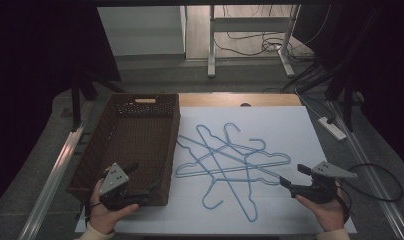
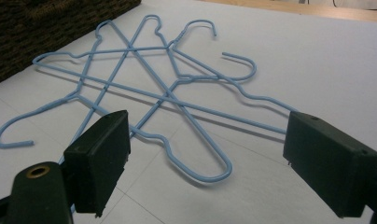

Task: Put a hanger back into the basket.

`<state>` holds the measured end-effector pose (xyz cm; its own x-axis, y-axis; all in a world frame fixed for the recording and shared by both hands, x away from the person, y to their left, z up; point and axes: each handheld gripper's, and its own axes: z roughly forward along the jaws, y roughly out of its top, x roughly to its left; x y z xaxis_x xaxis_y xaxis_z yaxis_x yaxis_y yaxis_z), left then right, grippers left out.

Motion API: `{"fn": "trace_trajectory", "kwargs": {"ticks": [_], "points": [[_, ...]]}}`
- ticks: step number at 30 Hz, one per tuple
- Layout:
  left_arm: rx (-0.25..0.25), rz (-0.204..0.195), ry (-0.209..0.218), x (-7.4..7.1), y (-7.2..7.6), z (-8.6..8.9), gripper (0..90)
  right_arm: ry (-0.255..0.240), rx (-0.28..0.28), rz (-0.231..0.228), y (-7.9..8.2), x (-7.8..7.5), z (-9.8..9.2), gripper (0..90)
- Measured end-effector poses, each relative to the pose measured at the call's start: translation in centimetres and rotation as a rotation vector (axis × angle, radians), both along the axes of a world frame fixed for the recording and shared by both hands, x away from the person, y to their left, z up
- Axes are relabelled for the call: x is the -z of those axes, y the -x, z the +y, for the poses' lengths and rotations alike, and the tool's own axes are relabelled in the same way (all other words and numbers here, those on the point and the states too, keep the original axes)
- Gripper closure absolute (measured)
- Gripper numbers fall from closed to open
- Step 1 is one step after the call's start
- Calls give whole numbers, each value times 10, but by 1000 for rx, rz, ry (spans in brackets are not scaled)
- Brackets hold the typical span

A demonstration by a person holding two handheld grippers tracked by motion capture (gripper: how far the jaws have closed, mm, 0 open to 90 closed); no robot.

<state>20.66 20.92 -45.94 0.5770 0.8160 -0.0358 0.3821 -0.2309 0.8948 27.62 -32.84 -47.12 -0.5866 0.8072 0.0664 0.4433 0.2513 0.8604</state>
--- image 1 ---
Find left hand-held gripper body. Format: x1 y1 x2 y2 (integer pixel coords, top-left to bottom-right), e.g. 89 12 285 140
98 162 151 212

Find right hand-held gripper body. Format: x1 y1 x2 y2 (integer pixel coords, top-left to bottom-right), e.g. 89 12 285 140
289 160 360 205

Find brown woven basket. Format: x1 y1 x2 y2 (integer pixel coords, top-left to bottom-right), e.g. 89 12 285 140
65 92 182 207

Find blue wire clothes hanger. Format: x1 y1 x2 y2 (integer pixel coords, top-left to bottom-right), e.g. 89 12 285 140
175 134 283 211
195 123 268 223
174 122 292 179

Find person's left hand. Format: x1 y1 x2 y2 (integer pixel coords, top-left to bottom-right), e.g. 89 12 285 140
88 178 140 235

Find person's right hand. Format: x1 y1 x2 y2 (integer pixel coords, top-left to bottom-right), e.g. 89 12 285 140
295 181 350 233

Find white table sheet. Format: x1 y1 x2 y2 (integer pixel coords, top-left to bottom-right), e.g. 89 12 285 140
74 105 358 235

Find white power strip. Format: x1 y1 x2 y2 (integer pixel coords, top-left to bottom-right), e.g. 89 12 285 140
317 116 348 142

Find black metal stand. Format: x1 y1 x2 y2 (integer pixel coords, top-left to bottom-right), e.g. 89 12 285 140
69 70 126 132
324 66 366 133

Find dark curtain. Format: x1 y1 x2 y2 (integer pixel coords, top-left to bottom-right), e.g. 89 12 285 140
291 0 404 168
0 0 122 214

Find white panel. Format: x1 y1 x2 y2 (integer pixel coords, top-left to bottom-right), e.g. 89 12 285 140
97 5 187 57

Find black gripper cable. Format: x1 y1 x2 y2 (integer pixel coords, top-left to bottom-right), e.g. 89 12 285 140
336 162 404 225
83 199 103 229

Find aluminium rail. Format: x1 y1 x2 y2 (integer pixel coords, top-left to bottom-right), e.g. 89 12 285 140
327 99 404 240
17 121 88 240

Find white power cable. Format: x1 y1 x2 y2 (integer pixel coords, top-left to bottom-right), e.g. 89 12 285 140
293 86 323 120

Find tangle of black floor cables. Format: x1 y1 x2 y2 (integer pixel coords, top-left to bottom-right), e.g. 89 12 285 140
212 4 324 95

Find white desk frame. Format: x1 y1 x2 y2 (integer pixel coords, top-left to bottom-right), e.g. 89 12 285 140
206 4 302 80

